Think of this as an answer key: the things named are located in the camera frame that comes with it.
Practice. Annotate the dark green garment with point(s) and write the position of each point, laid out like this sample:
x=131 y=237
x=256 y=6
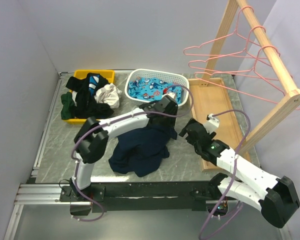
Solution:
x=68 y=106

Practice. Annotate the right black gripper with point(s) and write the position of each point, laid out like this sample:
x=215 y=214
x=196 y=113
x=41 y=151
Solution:
x=212 y=135

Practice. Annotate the wooden clothes rack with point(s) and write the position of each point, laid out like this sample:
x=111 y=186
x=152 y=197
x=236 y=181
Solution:
x=291 y=93

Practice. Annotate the navy blue t shirt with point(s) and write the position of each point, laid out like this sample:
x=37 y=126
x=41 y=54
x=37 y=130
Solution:
x=142 y=150

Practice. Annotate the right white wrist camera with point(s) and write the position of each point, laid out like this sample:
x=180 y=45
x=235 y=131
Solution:
x=212 y=123

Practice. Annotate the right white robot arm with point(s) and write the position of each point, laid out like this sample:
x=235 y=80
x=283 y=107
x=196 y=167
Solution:
x=275 y=197

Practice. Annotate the yellow plastic bin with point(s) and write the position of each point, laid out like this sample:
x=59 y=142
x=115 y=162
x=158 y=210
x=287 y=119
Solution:
x=79 y=102

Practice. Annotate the white crumpled garment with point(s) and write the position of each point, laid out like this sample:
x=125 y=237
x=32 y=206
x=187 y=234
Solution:
x=109 y=94

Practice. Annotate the blue shark print cloth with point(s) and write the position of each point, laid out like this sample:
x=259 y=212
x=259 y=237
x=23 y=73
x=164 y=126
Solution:
x=152 y=89

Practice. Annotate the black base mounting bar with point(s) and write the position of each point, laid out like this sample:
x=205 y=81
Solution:
x=139 y=196

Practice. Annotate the black garment with blue print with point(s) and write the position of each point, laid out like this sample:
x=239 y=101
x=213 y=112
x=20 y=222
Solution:
x=85 y=103

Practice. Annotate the pink wire hanger front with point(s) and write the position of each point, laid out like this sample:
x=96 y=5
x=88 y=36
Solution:
x=260 y=89

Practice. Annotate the white plastic basket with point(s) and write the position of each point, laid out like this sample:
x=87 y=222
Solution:
x=177 y=79

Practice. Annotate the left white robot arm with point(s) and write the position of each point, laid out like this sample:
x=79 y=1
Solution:
x=91 y=141

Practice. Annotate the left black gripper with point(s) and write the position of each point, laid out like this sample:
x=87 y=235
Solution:
x=170 y=122

